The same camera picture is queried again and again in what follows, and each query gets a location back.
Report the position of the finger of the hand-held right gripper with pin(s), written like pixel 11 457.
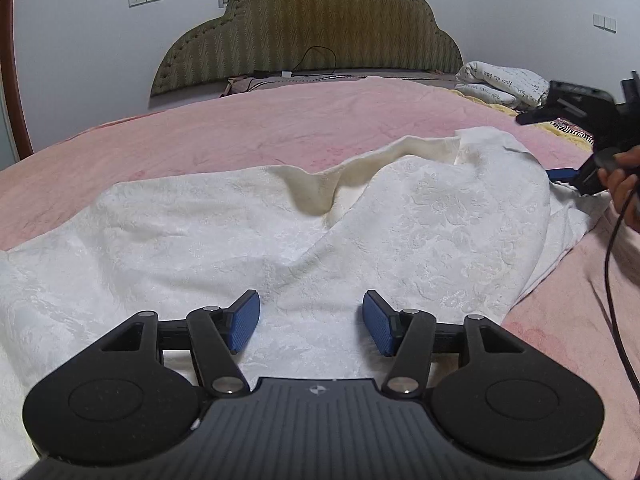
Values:
pixel 565 174
pixel 575 97

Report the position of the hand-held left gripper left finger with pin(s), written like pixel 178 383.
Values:
pixel 244 321

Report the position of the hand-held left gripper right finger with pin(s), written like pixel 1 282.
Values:
pixel 378 322

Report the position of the white embossed cloth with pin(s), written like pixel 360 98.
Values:
pixel 280 240

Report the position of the person's right hand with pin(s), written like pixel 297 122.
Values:
pixel 625 180

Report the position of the yellow striped cloth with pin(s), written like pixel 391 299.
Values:
pixel 565 127

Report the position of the white printed quilt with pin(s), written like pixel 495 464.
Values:
pixel 500 80

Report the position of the pink blanket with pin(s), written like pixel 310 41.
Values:
pixel 210 120

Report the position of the olive padded headboard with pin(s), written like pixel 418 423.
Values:
pixel 310 25

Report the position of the white light switch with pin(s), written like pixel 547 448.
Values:
pixel 604 21

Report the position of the brown wooden door frame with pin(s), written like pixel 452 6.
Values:
pixel 11 70

